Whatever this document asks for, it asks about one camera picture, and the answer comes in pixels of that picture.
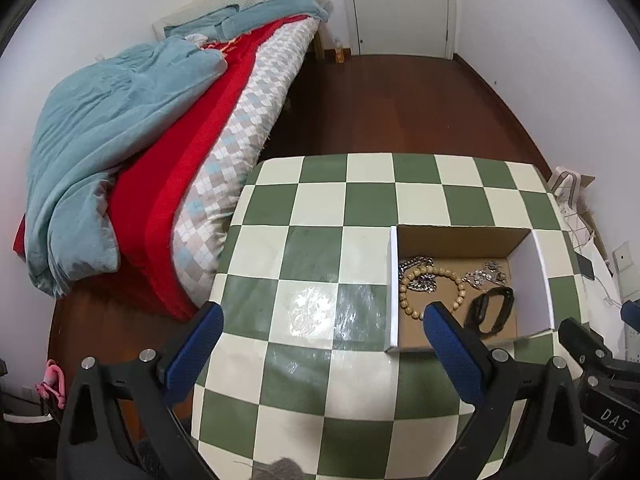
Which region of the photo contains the black fitness band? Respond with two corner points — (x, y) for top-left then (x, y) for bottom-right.
(464, 286), (515, 339)

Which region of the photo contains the thick silver chain bracelet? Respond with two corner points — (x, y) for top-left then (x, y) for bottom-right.
(398, 256), (440, 294)

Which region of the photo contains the thin silver necklace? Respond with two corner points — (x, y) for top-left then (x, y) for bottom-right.
(462, 260), (509, 291)

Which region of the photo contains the wooden bead bracelet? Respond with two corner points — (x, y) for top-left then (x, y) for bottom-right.
(398, 264), (468, 321)

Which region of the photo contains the black smartphone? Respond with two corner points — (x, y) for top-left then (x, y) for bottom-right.
(575, 252), (596, 281)

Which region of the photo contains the white cardboard box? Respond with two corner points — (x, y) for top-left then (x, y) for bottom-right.
(384, 224), (555, 353)

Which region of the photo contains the green white checkered tablecloth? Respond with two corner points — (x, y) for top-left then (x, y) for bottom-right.
(192, 153), (586, 479)

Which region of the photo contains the diamond pattern mattress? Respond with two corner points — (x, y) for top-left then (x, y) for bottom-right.
(171, 18), (320, 307)

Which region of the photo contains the pink clip object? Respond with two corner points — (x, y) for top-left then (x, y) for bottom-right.
(35, 360), (66, 410)

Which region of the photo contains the white quilted tote bag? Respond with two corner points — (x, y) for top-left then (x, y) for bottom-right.
(547, 166), (608, 261)

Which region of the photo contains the red bed sheet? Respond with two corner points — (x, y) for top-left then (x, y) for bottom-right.
(14, 15), (303, 321)

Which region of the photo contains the teal blue blanket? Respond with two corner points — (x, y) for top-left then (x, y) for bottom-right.
(24, 0), (330, 298)

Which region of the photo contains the small orange bottle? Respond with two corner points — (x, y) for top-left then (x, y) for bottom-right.
(334, 38), (345, 64)

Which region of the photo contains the white door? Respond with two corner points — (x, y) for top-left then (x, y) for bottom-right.
(345, 0), (457, 60)

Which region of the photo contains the white charging cable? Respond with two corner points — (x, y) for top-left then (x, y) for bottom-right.
(591, 271), (624, 309)

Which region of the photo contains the white wall socket strip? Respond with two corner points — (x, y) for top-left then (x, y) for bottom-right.
(612, 242), (639, 363)

